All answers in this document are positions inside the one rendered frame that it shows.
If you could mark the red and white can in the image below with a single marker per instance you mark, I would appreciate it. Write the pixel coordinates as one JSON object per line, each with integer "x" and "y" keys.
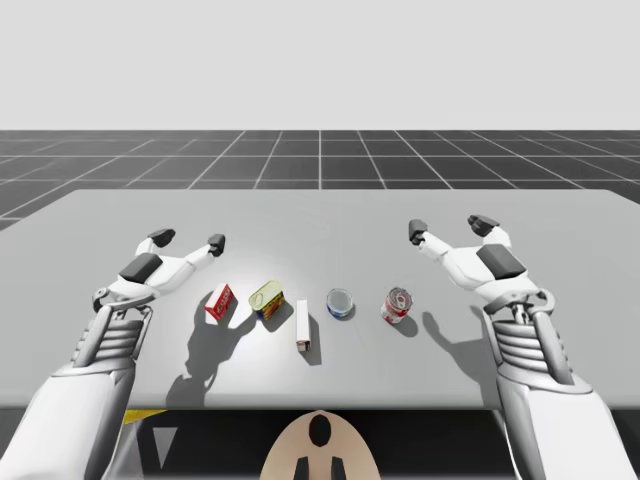
{"x": 397, "y": 305}

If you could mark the green and blue rectangular can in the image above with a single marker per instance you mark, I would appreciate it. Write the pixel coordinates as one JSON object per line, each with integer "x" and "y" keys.
{"x": 267, "y": 299}

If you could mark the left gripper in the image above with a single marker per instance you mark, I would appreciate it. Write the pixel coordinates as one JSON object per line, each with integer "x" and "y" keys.
{"x": 145, "y": 274}

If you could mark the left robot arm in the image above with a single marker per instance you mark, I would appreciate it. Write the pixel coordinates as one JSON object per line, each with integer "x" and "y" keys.
{"x": 65, "y": 405}

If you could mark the tan robot part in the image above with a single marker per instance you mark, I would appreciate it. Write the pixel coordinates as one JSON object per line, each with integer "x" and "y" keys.
{"x": 320, "y": 447}

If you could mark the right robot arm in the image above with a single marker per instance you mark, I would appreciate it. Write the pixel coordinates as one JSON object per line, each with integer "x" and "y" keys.
{"x": 545, "y": 395}

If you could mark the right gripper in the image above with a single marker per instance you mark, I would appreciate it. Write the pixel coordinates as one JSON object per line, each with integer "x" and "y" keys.
{"x": 487, "y": 270}

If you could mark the blue flat can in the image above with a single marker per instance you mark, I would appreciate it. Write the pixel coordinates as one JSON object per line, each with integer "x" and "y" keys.
{"x": 340, "y": 302}

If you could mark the red and white carton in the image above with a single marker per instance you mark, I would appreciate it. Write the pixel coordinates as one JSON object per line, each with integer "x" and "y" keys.
{"x": 219, "y": 303}

